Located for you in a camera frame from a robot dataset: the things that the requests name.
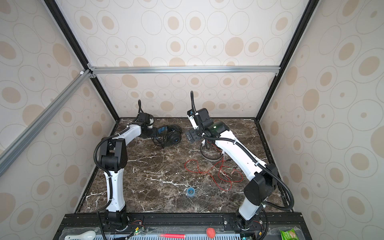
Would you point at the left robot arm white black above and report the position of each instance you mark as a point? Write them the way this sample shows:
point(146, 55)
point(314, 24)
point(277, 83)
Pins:
point(111, 156)

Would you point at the green snack packet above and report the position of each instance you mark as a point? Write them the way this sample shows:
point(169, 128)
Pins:
point(289, 235)

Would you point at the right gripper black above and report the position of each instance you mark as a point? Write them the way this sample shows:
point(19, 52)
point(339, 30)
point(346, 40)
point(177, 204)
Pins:
point(194, 137)

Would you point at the horizontal aluminium rail back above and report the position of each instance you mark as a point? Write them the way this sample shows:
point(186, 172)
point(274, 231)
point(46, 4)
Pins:
point(185, 70)

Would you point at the pink red pen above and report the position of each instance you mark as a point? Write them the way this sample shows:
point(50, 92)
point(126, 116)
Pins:
point(172, 236)

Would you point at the red ball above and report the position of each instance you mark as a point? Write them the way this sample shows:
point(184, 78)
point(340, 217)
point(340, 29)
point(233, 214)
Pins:
point(211, 233)

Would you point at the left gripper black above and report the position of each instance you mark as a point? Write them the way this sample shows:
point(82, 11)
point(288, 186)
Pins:
point(155, 132)

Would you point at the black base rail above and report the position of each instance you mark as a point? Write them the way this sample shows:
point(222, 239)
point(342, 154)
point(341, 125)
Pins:
point(147, 226)

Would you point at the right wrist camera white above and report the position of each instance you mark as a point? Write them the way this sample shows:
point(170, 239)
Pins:
point(193, 118)

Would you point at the blue tape roll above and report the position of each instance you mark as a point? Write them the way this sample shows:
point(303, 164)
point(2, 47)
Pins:
point(190, 192)

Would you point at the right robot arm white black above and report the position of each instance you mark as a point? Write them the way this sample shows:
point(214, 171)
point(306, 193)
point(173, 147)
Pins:
point(263, 178)

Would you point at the diagonal aluminium rail left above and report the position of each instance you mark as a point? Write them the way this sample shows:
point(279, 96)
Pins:
point(25, 138)

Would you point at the black headphones blue headband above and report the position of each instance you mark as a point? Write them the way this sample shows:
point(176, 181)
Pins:
point(168, 135)

